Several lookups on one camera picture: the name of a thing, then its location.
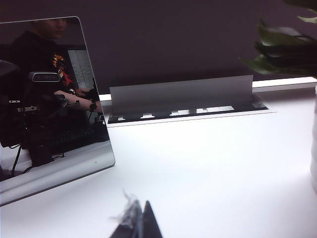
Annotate green artificial leafy plant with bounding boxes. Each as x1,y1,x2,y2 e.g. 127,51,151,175
239,0,317,76

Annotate grey cable tray flap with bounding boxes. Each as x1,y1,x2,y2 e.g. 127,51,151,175
109,74,254,117

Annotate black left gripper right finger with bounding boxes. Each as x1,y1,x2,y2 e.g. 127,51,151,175
142,200,164,238

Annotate glossy black tablet screen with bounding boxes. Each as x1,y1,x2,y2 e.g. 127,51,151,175
0,16,116,207

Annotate white ribbed plant pot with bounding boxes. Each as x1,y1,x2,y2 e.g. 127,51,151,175
309,84,317,194

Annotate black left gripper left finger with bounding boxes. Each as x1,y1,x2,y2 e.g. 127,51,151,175
108,199,144,238

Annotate grey desk partition panel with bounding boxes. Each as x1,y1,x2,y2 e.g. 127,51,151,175
0,0,317,102

